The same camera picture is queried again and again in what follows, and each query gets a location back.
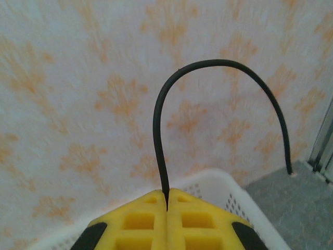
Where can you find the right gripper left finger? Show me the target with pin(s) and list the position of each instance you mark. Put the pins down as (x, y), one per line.
(140, 234)

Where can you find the white perforated plastic basket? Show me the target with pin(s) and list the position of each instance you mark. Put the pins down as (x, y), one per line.
(216, 179)

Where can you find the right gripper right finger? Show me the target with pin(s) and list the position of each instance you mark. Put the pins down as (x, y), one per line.
(197, 234)

